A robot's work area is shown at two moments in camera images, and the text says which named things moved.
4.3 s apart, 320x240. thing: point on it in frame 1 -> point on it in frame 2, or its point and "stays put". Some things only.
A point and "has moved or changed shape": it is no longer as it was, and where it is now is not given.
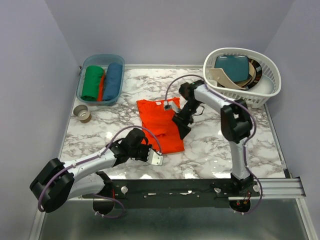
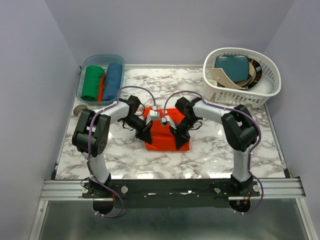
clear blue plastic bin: [101, 79] stays put
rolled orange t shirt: [101, 92] stays put
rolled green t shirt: [91, 80] stays put
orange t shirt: [159, 127] has moved or changed shape
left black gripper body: [141, 153] -> [140, 133]
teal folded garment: [236, 67] stays put
